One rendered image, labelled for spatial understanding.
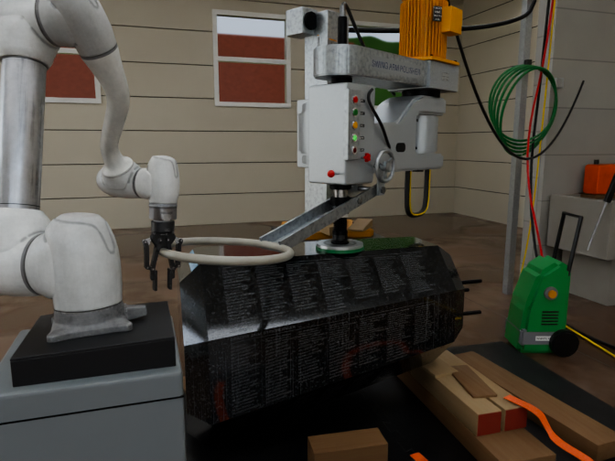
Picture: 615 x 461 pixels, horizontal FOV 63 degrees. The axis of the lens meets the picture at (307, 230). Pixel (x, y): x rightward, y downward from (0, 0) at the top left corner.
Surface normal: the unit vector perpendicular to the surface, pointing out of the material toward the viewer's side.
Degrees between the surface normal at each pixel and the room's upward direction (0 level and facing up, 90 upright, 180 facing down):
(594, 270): 90
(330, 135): 90
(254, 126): 90
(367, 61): 90
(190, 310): 59
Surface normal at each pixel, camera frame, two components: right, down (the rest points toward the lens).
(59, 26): 0.01, 0.67
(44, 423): 0.31, 0.16
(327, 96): -0.68, 0.12
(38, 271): -0.26, 0.15
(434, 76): 0.73, 0.11
